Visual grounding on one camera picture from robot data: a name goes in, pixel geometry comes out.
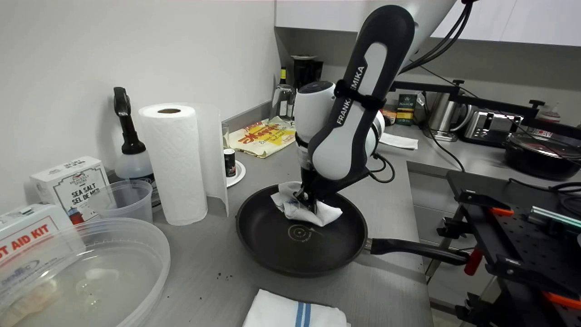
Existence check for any clear plastic bowl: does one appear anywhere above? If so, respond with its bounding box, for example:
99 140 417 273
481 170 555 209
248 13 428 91
0 217 172 327

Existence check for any orange-handled black clamp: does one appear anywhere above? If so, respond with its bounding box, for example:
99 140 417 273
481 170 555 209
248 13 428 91
541 289 581 315
452 190 517 224
433 217 486 279

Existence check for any large white blue-striped cloth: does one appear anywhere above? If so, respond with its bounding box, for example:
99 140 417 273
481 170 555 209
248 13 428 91
268 180 345 229

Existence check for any white paper towel roll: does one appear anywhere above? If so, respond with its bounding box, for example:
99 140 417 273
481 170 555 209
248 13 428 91
136 102 232 228

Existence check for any white folded napkin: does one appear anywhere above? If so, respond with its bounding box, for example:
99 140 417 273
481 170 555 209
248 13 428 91
379 131 421 153

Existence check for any steel toaster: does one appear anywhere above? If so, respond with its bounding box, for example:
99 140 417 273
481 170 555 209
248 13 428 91
461 108 524 148

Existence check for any black coffee machine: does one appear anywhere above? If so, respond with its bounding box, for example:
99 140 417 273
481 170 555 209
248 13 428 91
288 53 325 93

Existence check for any steel canister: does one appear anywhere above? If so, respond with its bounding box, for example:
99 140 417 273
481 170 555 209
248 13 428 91
428 97 468 139

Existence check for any small glass bottle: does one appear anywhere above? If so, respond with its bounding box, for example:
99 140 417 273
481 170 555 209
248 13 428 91
272 68 295 119

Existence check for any black perforated robot table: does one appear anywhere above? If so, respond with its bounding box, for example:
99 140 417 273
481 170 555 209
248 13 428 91
446 171 581 327

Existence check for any black horizontal mounting bar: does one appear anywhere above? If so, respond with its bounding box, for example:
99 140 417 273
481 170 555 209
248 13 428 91
388 79 581 139

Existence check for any small white blue-striped cloth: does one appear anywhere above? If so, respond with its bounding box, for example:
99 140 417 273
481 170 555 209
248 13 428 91
241 288 352 327

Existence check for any black-headed spray bottle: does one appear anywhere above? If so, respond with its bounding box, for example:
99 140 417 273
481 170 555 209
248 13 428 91
110 86 154 182

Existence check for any clear plastic cup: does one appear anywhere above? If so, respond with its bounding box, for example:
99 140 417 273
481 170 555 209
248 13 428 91
101 179 154 226

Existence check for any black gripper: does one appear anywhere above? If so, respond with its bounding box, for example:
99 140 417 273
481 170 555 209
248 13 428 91
299 166 352 215

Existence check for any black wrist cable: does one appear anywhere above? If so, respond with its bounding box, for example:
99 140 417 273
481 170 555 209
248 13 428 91
366 151 397 186

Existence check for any dark-label spice jar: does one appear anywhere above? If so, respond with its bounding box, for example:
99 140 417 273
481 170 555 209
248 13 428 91
221 148 237 180

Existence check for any black round cooker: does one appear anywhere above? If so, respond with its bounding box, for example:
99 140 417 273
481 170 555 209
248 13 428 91
504 130 581 182

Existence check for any white sea salt box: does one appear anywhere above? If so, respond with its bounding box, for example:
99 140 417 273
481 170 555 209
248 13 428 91
27 155 118 224

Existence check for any black frying pan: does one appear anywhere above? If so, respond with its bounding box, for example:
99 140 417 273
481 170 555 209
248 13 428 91
234 184 470 279

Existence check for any green tea box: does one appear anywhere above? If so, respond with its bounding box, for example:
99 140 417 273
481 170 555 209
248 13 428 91
394 90 424 126

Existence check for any white first aid kit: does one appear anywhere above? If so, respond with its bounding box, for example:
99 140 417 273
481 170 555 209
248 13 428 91
0 204 87 288

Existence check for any yellow printed bag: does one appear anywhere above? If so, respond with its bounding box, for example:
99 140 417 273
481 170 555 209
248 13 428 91
223 115 303 160

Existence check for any white round plate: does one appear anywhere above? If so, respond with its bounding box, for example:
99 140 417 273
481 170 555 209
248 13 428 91
223 159 248 191

